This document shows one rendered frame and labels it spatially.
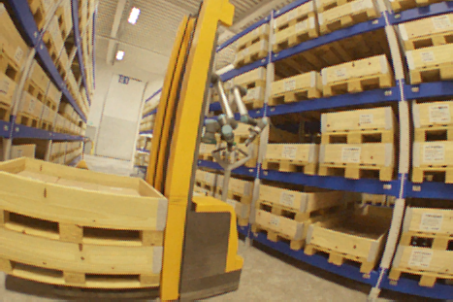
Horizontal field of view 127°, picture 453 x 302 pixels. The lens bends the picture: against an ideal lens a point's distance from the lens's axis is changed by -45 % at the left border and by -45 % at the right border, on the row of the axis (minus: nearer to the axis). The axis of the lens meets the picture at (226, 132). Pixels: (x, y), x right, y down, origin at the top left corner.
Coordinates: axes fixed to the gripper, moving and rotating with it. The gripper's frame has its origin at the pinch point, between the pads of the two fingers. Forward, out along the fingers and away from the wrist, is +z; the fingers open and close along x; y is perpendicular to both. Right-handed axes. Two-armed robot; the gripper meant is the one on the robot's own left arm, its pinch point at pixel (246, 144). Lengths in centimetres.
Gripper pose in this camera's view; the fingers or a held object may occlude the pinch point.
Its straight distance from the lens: 219.3
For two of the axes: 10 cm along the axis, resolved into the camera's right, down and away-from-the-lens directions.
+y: 7.5, 5.3, -3.9
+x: 1.5, 4.3, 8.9
